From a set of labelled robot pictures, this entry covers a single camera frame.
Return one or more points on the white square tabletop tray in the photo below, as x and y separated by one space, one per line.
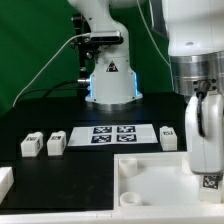
157 180

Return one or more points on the white obstacle block left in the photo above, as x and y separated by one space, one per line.
6 181

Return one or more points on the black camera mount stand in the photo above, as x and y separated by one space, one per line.
85 51

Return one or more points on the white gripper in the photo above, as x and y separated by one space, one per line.
205 142

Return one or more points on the paper sheet with tag markers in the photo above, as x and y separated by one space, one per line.
112 134

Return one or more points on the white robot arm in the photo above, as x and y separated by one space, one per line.
195 30

